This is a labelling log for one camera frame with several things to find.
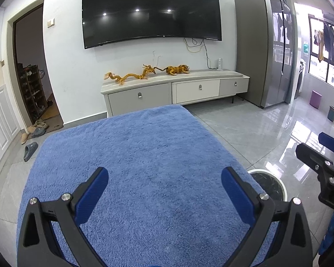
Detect golden dragon figurine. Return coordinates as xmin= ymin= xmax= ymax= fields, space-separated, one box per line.
xmin=104 ymin=65 xmax=156 ymax=85

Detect white round waste bin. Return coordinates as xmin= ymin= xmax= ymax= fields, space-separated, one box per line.
xmin=246 ymin=169 xmax=288 ymax=201

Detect dark hanging garment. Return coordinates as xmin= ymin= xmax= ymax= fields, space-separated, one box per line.
xmin=323 ymin=24 xmax=334 ymax=63

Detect black wall television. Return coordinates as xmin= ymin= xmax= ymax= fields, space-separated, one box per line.
xmin=81 ymin=0 xmax=222 ymax=50

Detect washing machine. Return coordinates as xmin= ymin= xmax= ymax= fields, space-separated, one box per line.
xmin=295 ymin=59 xmax=307 ymax=99

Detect hanging television cables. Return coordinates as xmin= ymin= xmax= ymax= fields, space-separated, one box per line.
xmin=184 ymin=37 xmax=212 ymax=69

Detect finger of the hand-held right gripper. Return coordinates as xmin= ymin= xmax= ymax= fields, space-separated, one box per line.
xmin=318 ymin=133 xmax=334 ymax=157
xmin=295 ymin=143 xmax=334 ymax=178

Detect brown door mat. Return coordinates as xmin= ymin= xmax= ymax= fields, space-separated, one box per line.
xmin=39 ymin=111 xmax=64 ymax=130

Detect grey refrigerator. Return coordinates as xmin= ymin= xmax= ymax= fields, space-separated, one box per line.
xmin=263 ymin=0 xmax=295 ymax=109

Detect white floor cupboard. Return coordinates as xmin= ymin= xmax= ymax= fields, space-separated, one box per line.
xmin=0 ymin=85 xmax=20 ymax=176

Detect blue fluffy blanket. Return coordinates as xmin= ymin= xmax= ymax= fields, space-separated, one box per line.
xmin=16 ymin=105 xmax=279 ymax=267

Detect white and grey TV cabinet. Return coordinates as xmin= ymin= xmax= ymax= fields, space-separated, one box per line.
xmin=100 ymin=69 xmax=250 ymax=118

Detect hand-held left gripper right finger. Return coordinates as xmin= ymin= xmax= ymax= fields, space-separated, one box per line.
xmin=221 ymin=167 xmax=314 ymax=267

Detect wooden shoe rack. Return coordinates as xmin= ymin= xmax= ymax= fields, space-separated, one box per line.
xmin=17 ymin=65 xmax=49 ymax=120

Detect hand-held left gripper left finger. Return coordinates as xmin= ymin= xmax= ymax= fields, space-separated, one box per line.
xmin=17 ymin=167 xmax=110 ymax=267

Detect golden tiger figurine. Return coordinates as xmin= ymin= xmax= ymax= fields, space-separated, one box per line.
xmin=164 ymin=65 xmax=190 ymax=76

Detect purple stool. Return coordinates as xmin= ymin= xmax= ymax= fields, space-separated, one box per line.
xmin=310 ymin=90 xmax=322 ymax=109

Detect yellow hanging garment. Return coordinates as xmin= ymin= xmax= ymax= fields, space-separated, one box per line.
xmin=314 ymin=29 xmax=325 ymax=62

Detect black framed window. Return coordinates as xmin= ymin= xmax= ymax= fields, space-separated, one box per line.
xmin=308 ymin=14 xmax=334 ymax=93

